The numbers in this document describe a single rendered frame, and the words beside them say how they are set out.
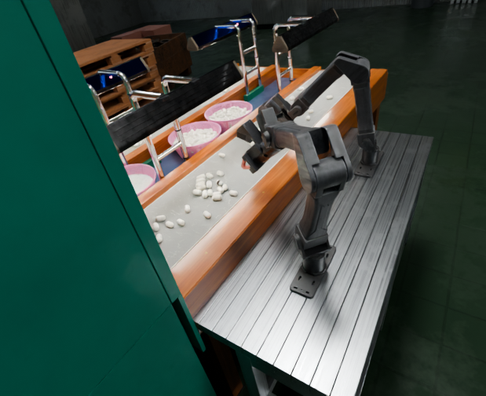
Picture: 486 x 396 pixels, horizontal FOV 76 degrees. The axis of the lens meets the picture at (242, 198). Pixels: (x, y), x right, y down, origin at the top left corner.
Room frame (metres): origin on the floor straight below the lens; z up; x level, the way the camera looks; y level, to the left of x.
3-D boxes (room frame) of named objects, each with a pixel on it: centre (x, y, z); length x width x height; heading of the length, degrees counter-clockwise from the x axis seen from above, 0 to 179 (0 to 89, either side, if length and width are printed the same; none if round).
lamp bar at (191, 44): (2.14, -0.08, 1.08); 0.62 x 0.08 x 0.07; 139
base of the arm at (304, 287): (0.58, -0.17, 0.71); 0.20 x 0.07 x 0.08; 142
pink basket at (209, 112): (1.64, -0.01, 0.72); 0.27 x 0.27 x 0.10
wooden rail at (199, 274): (1.19, -0.35, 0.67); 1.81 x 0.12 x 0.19; 139
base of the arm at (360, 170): (1.05, -0.54, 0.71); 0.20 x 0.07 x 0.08; 142
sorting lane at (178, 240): (1.33, -0.19, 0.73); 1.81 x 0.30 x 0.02; 139
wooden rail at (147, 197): (1.45, -0.06, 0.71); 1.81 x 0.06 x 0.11; 139
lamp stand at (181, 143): (1.10, 0.20, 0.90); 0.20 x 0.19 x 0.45; 139
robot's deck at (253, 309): (0.97, -0.16, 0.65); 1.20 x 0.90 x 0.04; 142
